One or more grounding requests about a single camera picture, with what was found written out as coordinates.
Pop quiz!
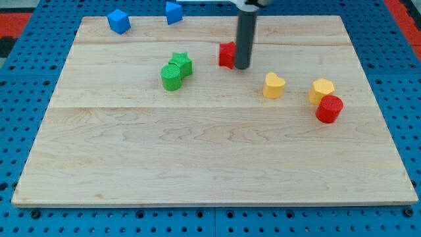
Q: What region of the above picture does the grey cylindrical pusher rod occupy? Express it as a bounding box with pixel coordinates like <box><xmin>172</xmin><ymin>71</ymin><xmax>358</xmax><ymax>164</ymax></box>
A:
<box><xmin>234</xmin><ymin>9</ymin><xmax>259</xmax><ymax>70</ymax></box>

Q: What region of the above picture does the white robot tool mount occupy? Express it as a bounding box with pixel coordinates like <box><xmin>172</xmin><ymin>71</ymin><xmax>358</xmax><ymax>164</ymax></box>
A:
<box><xmin>230</xmin><ymin>0</ymin><xmax>274</xmax><ymax>12</ymax></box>

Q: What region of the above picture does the red star block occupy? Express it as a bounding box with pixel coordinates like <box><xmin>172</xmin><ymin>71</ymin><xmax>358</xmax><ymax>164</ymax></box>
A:
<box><xmin>218</xmin><ymin>41</ymin><xmax>236</xmax><ymax>69</ymax></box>

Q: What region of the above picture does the green star block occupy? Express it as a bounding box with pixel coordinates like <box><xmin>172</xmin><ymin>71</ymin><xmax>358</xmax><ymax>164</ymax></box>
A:
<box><xmin>168</xmin><ymin>52</ymin><xmax>193</xmax><ymax>79</ymax></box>

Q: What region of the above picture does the yellow heart block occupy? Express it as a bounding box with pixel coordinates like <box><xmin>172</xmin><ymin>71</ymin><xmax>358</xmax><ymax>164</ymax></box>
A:
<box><xmin>262</xmin><ymin>72</ymin><xmax>286</xmax><ymax>99</ymax></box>

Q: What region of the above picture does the green cylinder block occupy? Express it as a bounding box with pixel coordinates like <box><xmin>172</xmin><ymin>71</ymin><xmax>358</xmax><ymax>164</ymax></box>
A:
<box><xmin>161</xmin><ymin>65</ymin><xmax>182</xmax><ymax>91</ymax></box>

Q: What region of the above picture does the yellow hexagon block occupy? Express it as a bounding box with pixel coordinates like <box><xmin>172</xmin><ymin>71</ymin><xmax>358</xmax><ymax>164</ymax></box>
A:
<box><xmin>309</xmin><ymin>78</ymin><xmax>335</xmax><ymax>105</ymax></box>

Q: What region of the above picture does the red cylinder block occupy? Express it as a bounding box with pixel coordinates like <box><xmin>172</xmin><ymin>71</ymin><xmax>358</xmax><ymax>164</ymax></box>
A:
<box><xmin>315</xmin><ymin>95</ymin><xmax>344</xmax><ymax>124</ymax></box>

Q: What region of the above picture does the blue cube block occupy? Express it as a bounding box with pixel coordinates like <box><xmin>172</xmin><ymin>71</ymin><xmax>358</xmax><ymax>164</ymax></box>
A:
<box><xmin>107</xmin><ymin>9</ymin><xmax>131</xmax><ymax>34</ymax></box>

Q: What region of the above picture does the light wooden board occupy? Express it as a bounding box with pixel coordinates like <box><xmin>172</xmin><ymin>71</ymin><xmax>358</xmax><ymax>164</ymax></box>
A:
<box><xmin>12</xmin><ymin>16</ymin><xmax>418</xmax><ymax>208</ymax></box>

